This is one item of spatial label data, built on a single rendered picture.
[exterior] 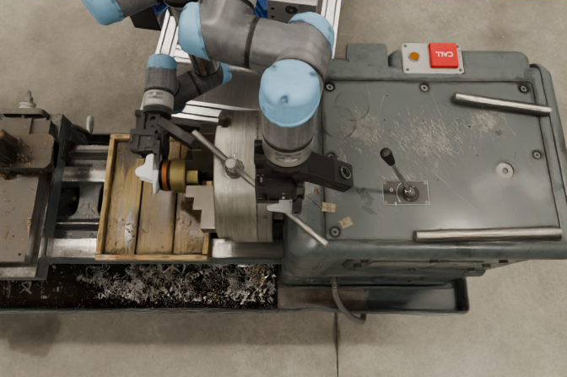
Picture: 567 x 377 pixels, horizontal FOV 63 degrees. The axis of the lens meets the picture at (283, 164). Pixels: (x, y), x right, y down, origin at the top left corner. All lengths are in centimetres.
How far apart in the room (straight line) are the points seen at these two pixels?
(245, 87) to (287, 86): 164
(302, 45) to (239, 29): 9
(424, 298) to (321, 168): 102
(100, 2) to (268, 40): 44
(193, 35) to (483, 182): 64
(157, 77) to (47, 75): 157
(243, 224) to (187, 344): 124
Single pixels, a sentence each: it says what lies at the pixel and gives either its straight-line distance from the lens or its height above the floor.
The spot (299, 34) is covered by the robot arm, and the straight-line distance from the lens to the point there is 66.
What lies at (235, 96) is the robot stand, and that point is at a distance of 218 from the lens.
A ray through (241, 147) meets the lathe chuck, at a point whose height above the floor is 124.
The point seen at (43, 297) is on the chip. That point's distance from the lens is 177.
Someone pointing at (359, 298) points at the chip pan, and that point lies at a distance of 163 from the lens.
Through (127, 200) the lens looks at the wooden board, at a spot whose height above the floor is 88.
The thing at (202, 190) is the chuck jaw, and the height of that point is 110.
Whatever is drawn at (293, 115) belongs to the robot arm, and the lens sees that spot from 57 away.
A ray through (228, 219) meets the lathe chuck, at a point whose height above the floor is 117.
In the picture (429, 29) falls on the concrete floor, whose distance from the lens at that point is 276.
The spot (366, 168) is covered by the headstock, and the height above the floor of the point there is 126.
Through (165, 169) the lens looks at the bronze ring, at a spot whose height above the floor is 112.
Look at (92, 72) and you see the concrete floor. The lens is 265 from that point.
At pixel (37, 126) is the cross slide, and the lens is 144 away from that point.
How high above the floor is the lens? 214
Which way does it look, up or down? 71 degrees down
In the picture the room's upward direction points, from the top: 3 degrees clockwise
